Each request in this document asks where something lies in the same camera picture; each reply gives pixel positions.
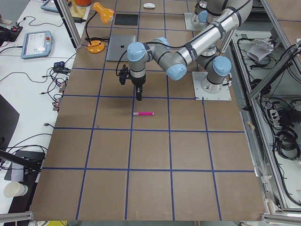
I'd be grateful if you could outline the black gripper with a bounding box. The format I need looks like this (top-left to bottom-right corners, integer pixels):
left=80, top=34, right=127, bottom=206
left=131, top=76, right=146, bottom=101

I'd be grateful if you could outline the pink marker pen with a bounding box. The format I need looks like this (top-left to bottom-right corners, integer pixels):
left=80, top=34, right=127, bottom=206
left=133, top=112, right=154, bottom=116

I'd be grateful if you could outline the white computer mouse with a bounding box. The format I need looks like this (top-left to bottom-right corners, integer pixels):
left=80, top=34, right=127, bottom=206
left=143, top=3, right=156, bottom=9

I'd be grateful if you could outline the black mousepad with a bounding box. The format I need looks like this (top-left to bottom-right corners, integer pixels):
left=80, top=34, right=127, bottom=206
left=114, top=14, right=138, bottom=26

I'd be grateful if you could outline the grey closed laptop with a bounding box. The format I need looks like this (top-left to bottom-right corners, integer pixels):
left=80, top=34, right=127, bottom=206
left=106, top=34, right=136, bottom=62

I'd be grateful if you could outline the orange desk lamp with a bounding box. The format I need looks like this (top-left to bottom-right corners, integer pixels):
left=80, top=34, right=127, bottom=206
left=85, top=2, right=115, bottom=53

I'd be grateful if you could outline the black power adapter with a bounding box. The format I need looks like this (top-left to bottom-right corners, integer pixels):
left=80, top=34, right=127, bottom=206
left=72, top=16, right=86, bottom=24

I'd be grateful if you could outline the wooden stand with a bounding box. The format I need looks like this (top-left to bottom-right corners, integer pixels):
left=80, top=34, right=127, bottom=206
left=69, top=0, right=86, bottom=18

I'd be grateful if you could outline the orange cylinder container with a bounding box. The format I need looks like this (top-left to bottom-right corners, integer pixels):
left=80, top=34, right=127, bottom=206
left=75, top=0, right=92, bottom=7

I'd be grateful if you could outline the blue teach pendant near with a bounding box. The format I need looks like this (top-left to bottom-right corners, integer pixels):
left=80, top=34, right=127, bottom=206
left=21, top=31, right=52, bottom=59

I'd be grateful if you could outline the blue teach pendant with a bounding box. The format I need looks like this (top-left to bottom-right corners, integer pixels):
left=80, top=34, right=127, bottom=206
left=40, top=0, right=58, bottom=13
left=21, top=31, right=52, bottom=59

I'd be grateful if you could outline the blue teach pendant far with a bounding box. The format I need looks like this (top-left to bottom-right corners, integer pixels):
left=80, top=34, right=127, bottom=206
left=40, top=0, right=58, bottom=13

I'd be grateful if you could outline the black monitor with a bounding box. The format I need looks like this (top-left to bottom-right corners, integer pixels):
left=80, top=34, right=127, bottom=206
left=0, top=95, right=19, bottom=150

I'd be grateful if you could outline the white paper cup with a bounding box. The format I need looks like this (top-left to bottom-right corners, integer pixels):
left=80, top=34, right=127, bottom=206
left=3, top=181, right=28, bottom=198

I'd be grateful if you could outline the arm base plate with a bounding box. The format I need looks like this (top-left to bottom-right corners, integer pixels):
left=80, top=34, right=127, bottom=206
left=184, top=13, right=200, bottom=31
left=192, top=72, right=232, bottom=101

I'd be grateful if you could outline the aluminium frame post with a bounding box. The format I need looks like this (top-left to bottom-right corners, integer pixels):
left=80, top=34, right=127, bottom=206
left=54, top=0, right=82, bottom=49

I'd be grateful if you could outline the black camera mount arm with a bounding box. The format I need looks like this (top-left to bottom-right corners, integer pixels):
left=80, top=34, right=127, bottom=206
left=0, top=150, right=46, bottom=172

